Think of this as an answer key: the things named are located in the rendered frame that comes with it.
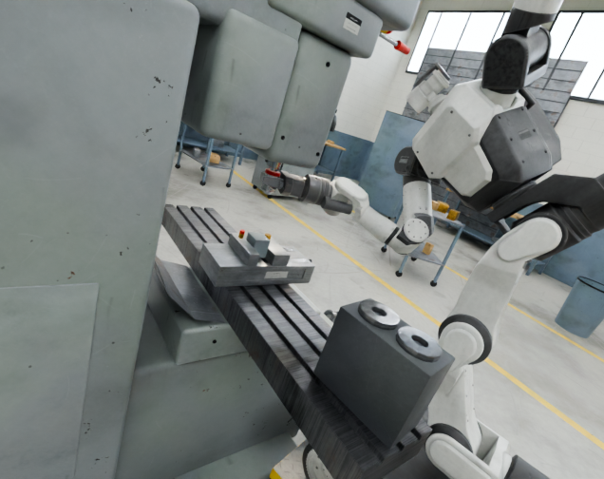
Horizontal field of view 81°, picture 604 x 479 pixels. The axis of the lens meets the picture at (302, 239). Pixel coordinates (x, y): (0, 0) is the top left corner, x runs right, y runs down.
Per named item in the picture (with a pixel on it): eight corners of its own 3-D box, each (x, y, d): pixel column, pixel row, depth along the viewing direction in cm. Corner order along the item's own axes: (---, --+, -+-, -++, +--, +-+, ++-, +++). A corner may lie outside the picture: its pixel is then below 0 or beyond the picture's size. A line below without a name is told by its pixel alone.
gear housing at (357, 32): (318, 53, 110) (329, 18, 107) (372, 61, 93) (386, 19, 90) (219, 6, 89) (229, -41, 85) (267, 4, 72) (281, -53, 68)
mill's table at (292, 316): (210, 223, 165) (214, 207, 163) (418, 453, 79) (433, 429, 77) (159, 220, 151) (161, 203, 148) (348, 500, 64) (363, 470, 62)
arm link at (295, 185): (280, 162, 111) (315, 172, 115) (273, 191, 115) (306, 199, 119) (289, 172, 100) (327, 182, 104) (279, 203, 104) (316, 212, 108)
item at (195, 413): (264, 384, 182) (299, 286, 162) (298, 436, 160) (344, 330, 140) (83, 436, 131) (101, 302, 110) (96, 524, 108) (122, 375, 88)
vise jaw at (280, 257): (266, 244, 124) (269, 234, 122) (287, 266, 113) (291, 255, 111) (251, 243, 120) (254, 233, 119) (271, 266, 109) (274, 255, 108)
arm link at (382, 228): (353, 228, 116) (402, 265, 112) (362, 215, 106) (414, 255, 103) (371, 206, 119) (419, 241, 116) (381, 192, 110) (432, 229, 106)
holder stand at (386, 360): (344, 358, 90) (372, 292, 83) (418, 424, 76) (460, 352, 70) (311, 373, 81) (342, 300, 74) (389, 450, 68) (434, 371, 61)
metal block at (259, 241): (256, 248, 116) (261, 232, 114) (265, 258, 112) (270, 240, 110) (243, 248, 113) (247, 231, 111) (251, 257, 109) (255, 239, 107)
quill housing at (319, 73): (283, 153, 117) (313, 49, 106) (320, 172, 103) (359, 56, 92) (232, 142, 105) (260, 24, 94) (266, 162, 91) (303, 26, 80)
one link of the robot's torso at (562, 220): (586, 236, 92) (556, 199, 95) (587, 240, 81) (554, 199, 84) (536, 260, 99) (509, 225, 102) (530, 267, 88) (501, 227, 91)
